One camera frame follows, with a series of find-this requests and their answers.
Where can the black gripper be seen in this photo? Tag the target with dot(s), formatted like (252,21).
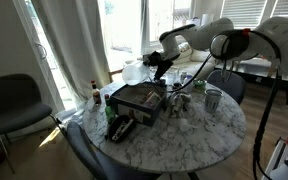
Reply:
(156,58)

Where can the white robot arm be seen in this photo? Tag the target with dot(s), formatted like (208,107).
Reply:
(274,36)

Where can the blue cardboard box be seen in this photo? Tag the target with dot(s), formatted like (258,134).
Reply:
(129,110)

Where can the striped metal cup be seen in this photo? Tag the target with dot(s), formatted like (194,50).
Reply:
(212,101)

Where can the clear plastic container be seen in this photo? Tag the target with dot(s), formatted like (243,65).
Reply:
(172,75)

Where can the small wooden stool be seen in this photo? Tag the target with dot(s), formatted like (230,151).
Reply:
(116,72)

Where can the grey narrow curtain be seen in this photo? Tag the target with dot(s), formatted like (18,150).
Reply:
(145,26)

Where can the small colourful packet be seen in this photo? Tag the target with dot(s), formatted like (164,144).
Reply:
(154,99)

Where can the small white jar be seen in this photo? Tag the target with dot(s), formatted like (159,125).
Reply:
(183,76)

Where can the dark drinking glass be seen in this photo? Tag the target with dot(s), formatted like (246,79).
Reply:
(177,87)

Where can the patterned sofa cushion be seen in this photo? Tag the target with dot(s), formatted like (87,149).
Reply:
(186,48)

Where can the beige sofa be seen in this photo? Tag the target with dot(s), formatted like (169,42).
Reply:
(192,66)

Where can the white bottle blue cap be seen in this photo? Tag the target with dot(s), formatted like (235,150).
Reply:
(189,85)

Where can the crumpled patterned cloth bag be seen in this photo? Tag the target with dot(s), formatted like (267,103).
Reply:
(178,103)

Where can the green bowl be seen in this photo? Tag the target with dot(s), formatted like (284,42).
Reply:
(200,84)

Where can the red capped sauce bottle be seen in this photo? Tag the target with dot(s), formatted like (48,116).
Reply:
(96,95)

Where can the green glass bottle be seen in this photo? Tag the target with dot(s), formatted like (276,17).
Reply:
(109,111)

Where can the beige curtain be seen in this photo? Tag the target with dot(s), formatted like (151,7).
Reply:
(74,43)

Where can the black low bench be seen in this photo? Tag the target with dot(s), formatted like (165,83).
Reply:
(250,79)

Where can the wide white window blinds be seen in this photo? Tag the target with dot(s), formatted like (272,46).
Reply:
(244,10)

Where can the black table base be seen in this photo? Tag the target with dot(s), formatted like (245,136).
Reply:
(193,176)

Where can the black chair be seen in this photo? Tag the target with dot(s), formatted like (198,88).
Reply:
(14,106)

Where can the metal rail with red clamp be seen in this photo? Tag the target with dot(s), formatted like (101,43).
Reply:
(284,160)

